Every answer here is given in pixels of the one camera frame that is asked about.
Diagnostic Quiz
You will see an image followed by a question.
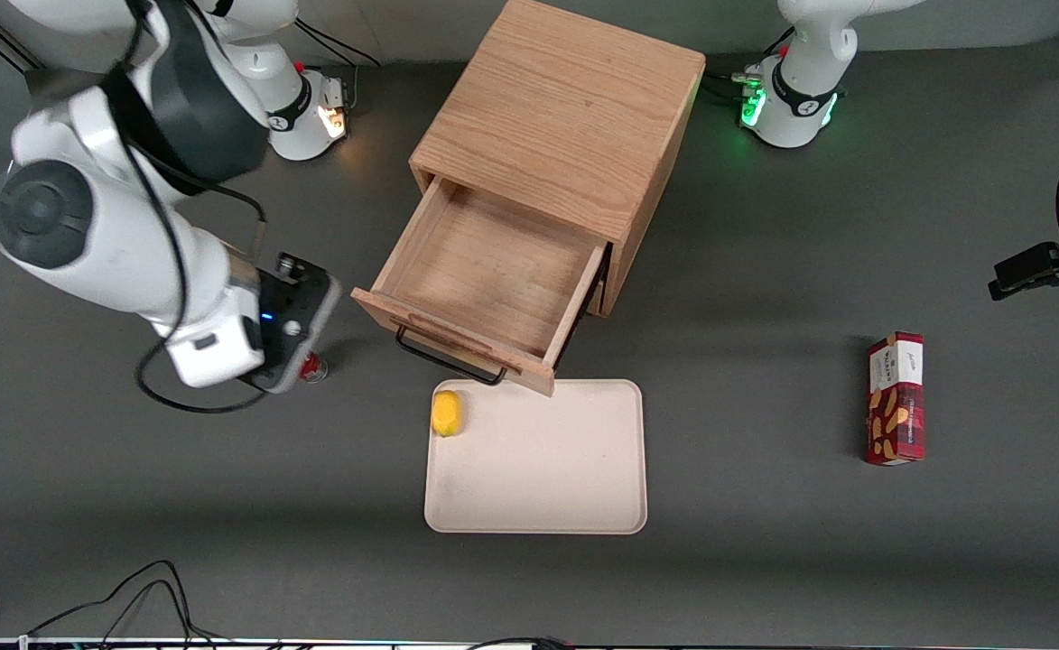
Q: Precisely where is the red cookie box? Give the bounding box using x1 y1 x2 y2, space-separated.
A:
863 331 926 467

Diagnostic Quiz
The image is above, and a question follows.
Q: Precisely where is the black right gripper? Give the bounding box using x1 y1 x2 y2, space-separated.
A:
255 266 280 374

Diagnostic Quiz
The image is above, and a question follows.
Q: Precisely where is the beige plastic tray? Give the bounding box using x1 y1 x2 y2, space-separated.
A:
423 378 649 535

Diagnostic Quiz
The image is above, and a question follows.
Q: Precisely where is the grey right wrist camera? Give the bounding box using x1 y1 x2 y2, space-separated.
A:
269 253 343 395

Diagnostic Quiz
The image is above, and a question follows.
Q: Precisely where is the yellow lemon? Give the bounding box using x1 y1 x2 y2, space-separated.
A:
431 389 464 438

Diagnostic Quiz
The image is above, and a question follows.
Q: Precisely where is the black base cable bundle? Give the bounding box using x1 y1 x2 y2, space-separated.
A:
699 27 796 104

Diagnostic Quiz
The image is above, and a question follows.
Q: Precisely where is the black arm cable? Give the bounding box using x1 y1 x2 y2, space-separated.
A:
118 0 270 415

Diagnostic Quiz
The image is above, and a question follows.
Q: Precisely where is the black floor cable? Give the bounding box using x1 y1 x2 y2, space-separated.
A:
464 636 584 650
96 578 214 647
25 559 223 647

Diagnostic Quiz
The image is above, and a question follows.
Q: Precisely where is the wooden drawer with black handle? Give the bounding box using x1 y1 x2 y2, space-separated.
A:
351 176 609 398

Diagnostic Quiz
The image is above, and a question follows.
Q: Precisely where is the wooden drawer cabinet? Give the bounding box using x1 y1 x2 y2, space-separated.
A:
409 0 707 317

